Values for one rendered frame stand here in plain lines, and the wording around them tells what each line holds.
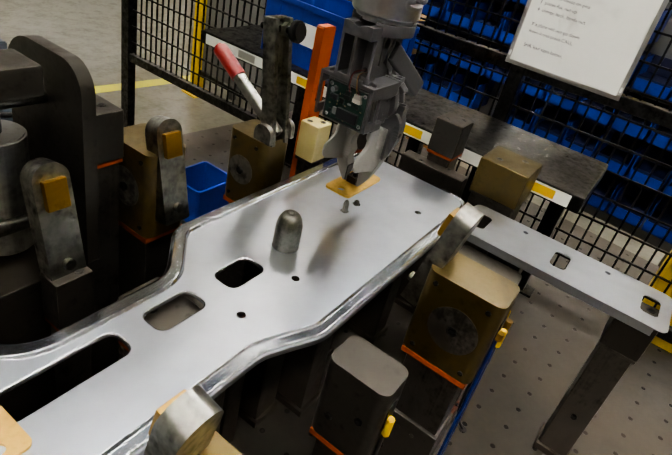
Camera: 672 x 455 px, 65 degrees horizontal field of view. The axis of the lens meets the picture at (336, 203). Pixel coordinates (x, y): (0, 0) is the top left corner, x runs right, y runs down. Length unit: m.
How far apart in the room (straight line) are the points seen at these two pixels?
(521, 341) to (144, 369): 0.80
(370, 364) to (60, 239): 0.32
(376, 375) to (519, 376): 0.55
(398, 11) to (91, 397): 0.45
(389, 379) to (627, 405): 0.67
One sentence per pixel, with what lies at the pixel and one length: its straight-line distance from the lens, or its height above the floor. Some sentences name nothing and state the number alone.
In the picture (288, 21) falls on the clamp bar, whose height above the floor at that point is 1.21.
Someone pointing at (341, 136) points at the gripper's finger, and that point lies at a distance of 0.66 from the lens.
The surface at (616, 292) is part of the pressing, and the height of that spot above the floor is 1.00.
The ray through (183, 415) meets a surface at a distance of 0.33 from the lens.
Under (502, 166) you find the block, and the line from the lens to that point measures 0.86.
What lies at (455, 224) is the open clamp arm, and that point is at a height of 1.10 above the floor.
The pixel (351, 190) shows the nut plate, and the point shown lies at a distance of 0.68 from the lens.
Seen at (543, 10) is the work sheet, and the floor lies 1.26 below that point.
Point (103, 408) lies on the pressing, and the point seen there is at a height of 1.00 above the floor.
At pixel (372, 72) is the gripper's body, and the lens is 0.59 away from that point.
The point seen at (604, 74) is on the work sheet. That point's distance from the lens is 1.12.
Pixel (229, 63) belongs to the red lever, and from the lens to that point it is 0.79.
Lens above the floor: 1.37
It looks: 30 degrees down
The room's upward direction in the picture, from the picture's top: 14 degrees clockwise
